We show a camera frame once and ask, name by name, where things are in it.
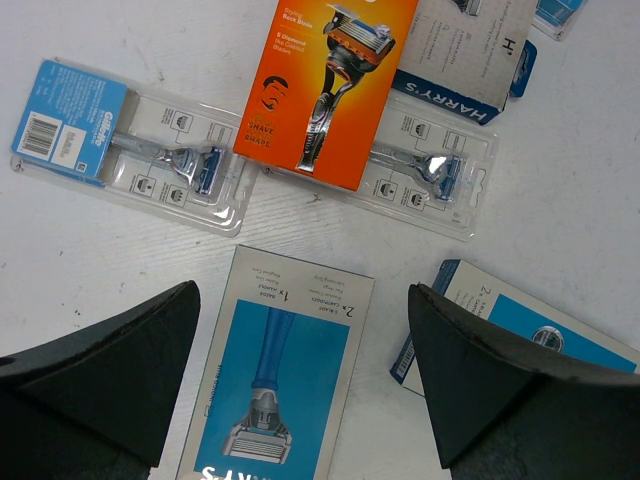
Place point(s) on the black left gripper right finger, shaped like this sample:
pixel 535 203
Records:
pixel 503 407

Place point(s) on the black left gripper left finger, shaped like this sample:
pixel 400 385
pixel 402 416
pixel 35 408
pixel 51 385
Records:
pixel 97 403

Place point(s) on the orange Gillette box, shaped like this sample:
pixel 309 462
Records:
pixel 321 87

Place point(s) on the Harry's box under centre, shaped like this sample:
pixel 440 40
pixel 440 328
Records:
pixel 504 305

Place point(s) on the grey blue Harry's box left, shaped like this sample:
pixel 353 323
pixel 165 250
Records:
pixel 278 370

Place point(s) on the clear blister razor pack middle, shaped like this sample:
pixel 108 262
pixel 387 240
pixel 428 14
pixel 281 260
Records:
pixel 426 168

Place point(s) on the clear blister razor pack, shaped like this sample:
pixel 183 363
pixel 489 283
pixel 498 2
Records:
pixel 426 168
pixel 556 17
pixel 131 144

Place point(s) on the clear blister razor pack left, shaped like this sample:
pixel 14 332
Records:
pixel 131 144

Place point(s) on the Harry's box upper white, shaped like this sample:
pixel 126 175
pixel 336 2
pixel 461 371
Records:
pixel 461 56

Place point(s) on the clear blister razor pack top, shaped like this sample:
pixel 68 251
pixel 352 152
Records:
pixel 556 17

